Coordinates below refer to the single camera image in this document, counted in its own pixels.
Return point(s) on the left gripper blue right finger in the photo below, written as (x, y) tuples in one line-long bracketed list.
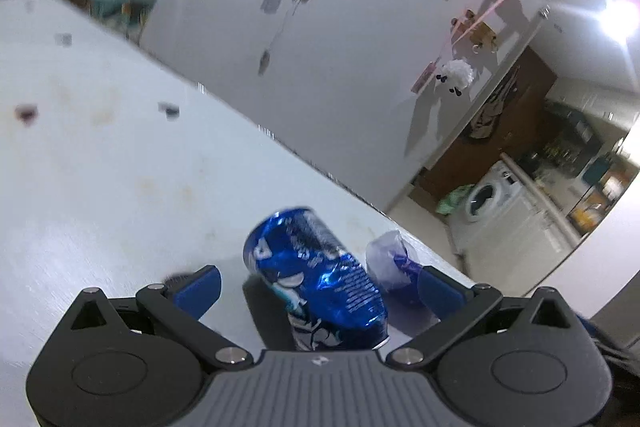
[(441, 294)]

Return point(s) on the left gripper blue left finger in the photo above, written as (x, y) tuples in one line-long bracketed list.
[(195, 293)]

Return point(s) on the crushed blue soda can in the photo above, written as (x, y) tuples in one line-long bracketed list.
[(330, 300)]

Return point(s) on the green plastic bag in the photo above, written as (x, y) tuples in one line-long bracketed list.
[(453, 200)]

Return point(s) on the white washing machine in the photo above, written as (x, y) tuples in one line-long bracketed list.
[(485, 203)]

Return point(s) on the white kitchen cabinets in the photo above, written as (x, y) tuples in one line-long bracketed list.
[(525, 244)]

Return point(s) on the brown wooden door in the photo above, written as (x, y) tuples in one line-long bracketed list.
[(509, 122)]

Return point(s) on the white sheep fridge magnet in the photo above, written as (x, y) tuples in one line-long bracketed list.
[(457, 76)]

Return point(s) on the white refrigerator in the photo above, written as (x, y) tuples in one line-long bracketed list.
[(348, 84)]

